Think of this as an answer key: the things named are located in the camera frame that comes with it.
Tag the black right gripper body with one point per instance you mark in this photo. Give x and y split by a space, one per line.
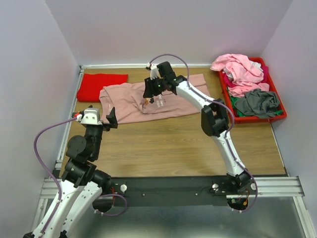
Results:
160 86

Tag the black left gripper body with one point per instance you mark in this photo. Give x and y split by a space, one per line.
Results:
95 135

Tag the dusty pink graphic t-shirt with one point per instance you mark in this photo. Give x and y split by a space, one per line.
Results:
173 99

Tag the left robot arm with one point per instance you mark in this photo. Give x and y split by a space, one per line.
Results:
71 178

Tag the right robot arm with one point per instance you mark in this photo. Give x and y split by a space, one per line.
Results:
214 120

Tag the folded red t-shirt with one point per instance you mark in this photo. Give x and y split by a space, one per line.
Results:
92 84

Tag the white printed t-shirt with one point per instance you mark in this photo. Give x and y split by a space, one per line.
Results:
244 71

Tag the magenta t-shirt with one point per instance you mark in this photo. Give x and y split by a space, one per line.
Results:
229 81

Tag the green t-shirt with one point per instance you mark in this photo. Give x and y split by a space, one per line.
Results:
235 104

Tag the light pink t-shirt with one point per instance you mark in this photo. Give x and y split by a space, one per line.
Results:
243 86

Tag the grey t-shirt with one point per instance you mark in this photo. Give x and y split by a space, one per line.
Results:
258 102

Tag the red plastic bin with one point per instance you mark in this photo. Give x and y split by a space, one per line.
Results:
257 105

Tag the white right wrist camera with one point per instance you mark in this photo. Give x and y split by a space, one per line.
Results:
154 72

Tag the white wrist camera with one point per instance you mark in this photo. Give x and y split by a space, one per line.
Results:
154 72
89 116

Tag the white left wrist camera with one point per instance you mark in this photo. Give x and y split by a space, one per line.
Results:
89 116

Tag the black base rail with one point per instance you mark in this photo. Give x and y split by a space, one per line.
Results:
174 191

